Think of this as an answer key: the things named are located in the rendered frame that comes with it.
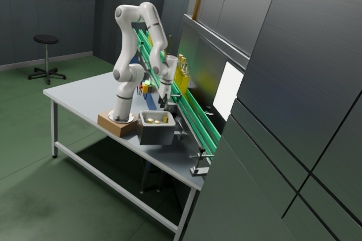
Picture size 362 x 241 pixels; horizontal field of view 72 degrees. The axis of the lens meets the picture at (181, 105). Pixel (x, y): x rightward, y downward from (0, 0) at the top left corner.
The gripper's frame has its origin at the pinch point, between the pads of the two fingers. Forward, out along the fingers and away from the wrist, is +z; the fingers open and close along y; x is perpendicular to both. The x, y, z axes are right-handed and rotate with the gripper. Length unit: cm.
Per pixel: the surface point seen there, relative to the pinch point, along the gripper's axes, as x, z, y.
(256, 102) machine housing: 0, -48, -82
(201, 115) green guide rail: -25.8, 2.9, -8.7
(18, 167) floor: 100, 113, 67
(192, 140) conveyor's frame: -16.3, 11.8, -24.1
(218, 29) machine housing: -37, -47, 23
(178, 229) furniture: -23, 90, -31
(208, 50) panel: -34, -32, 22
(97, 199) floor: 31, 113, 22
